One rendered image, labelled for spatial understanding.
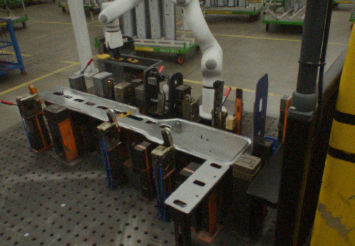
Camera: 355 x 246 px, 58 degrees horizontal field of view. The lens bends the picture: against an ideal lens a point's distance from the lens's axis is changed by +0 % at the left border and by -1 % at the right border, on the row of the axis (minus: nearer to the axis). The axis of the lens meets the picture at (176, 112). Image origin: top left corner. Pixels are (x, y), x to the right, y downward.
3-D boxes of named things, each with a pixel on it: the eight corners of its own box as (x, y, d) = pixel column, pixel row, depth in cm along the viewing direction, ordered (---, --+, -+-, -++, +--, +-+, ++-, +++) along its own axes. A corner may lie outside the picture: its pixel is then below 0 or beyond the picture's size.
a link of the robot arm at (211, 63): (222, 81, 203) (223, 45, 192) (220, 94, 187) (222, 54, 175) (203, 81, 205) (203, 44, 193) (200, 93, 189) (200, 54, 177)
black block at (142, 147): (136, 201, 151) (128, 149, 138) (150, 188, 158) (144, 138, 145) (148, 207, 147) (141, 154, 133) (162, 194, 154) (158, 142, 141)
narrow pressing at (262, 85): (250, 164, 121) (254, 81, 106) (262, 149, 130) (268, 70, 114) (251, 164, 121) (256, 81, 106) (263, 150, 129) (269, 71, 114)
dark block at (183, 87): (179, 156, 181) (175, 87, 162) (186, 150, 186) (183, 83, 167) (186, 159, 179) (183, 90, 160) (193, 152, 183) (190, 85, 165)
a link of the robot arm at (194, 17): (206, 73, 190) (208, 64, 204) (225, 65, 186) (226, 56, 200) (168, -7, 172) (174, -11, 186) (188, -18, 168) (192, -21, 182)
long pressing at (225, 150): (28, 98, 196) (27, 95, 196) (59, 85, 212) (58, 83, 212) (230, 169, 121) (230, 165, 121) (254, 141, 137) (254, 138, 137)
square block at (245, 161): (230, 235, 129) (232, 162, 113) (239, 222, 135) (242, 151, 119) (248, 243, 125) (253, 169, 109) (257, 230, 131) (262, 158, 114)
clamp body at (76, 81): (75, 125, 222) (64, 77, 206) (87, 119, 230) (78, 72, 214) (84, 129, 217) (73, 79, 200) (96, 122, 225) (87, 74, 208)
